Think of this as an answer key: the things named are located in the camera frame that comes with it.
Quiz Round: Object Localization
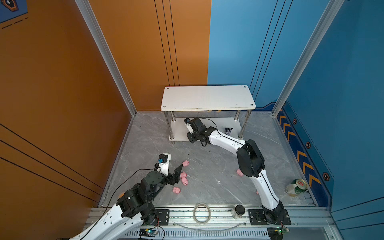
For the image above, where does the pink pig toy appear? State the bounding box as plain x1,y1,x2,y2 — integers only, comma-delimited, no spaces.
183,160,190,167
181,177,189,186
180,172,187,179
236,169,244,177
173,187,181,195

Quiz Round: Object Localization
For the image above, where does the black white Kuromi figure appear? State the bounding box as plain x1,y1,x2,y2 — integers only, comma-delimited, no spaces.
225,127,233,136

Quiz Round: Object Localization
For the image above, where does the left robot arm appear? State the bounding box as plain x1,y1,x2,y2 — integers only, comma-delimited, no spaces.
72,165,183,240

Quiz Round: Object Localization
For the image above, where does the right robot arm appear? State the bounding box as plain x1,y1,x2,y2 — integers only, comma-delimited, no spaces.
184,118,285,225

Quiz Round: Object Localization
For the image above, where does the white two-tier shelf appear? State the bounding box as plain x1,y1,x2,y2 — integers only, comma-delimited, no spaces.
161,85,256,143

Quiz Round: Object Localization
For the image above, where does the pink pig toy front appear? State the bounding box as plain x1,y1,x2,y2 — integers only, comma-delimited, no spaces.
173,187,181,195

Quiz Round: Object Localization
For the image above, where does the green circuit board left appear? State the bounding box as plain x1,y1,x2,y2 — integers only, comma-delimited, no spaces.
139,229,159,239

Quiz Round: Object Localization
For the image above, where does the green circuit board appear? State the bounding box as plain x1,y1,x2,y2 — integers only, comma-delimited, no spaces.
275,228,289,235
139,229,159,239

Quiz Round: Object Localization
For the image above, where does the black capped small jar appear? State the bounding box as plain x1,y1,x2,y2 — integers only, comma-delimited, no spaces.
231,205,245,219

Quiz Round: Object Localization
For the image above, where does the green beverage can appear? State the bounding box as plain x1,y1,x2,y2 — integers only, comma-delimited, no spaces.
285,179,308,197

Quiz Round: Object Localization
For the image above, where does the green circuit board right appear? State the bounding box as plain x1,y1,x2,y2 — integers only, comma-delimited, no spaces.
275,228,289,235

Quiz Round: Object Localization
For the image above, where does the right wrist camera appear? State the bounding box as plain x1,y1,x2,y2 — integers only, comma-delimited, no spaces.
184,118,194,134

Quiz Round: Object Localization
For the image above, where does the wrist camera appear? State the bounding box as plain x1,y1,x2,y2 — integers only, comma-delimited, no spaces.
184,118,194,134
155,153,171,176

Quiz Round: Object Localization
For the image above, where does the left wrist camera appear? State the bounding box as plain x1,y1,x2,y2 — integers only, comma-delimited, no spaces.
155,153,171,176

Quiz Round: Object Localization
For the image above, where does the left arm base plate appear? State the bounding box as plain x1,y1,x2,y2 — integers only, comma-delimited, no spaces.
143,209,170,226

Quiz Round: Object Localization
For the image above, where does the coiled clear cable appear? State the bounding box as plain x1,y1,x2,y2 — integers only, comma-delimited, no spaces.
192,202,212,225

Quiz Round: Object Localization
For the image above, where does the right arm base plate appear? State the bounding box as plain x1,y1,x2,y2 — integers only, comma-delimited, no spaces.
248,209,292,226

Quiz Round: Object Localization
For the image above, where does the aluminium frame post left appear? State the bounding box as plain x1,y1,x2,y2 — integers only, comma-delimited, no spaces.
75,0,137,117

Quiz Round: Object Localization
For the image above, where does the aluminium frame post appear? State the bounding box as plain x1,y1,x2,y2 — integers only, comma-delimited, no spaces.
272,0,345,117
75,0,137,117

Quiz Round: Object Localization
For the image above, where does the aluminium frame post right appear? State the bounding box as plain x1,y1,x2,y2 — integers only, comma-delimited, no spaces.
272,0,345,117

